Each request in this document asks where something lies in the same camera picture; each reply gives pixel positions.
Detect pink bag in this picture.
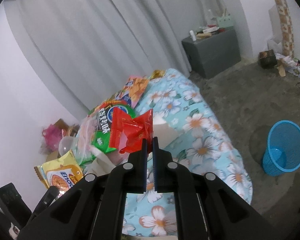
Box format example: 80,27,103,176
42,125,63,152

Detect orange snack bag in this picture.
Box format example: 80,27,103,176
114,76,149,108

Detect red snack wrapper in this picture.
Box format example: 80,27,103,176
109,107,153,154

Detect dark brown box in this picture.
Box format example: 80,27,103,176
258,49,277,69

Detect grey cabinet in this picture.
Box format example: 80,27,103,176
181,27,241,79

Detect patterned cardboard roll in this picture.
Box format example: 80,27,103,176
275,0,294,58

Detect pale green tissue box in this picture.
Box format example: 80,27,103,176
216,15,234,28

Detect blue plastic waste basket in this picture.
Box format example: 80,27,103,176
262,120,300,177

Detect floral blue tablecloth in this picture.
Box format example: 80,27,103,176
122,69,253,237

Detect gold crumpled wrapper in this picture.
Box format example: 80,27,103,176
149,69,165,80

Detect white small bottle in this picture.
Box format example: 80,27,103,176
189,30,197,42

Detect white curtain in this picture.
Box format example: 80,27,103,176
4,0,253,119

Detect green snack bag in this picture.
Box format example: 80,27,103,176
91,100,136,154

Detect yellow snack packet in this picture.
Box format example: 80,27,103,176
34,150,84,196

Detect clear plastic bag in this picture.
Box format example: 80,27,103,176
71,115,99,165

